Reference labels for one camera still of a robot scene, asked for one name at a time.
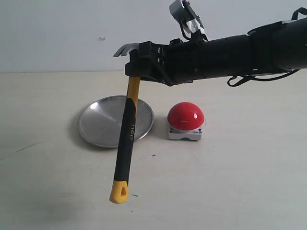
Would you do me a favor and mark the red dome push button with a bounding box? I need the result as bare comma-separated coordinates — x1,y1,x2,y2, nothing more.
167,102,205,141

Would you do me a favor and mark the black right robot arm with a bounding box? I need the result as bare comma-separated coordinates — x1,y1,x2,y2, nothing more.
125,19,307,86

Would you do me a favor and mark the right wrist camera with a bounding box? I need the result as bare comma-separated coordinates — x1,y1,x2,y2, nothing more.
169,0,208,41

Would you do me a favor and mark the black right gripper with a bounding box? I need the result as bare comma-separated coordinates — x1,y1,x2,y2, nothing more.
125,38,201,86

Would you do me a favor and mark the yellow black claw hammer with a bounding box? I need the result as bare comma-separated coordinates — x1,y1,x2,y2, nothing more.
113,42,142,205

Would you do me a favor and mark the round steel plate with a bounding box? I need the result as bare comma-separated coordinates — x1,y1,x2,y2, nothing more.
78,95,154,148

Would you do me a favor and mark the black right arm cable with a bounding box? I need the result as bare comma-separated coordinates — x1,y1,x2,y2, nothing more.
226,7,307,87

